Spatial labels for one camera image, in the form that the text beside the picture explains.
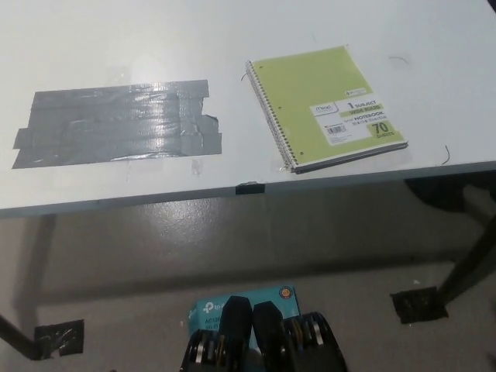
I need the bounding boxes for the green Mead spiral notebook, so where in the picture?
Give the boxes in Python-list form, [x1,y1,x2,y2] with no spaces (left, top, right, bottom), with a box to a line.
[246,45,410,174]

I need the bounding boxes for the robot body black blocks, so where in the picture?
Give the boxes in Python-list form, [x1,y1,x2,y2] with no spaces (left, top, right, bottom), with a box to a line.
[180,296,348,372]

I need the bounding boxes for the small black tape strip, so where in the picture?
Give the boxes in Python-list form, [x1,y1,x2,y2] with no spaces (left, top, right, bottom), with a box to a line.
[235,181,267,195]

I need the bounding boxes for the teal TP-Link box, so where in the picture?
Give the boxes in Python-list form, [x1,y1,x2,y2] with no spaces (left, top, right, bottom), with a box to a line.
[185,284,302,372]

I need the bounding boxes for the black floor tape patch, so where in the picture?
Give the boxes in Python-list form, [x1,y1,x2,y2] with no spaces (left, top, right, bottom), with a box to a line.
[33,319,85,358]
[389,286,449,325]

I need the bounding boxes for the black table leg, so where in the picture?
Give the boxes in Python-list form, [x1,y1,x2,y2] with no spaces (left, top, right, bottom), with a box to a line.
[437,216,496,307]
[0,313,40,363]

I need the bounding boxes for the grey duct tape patch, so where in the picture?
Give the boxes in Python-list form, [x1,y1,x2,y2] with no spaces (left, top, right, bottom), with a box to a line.
[11,79,223,171]

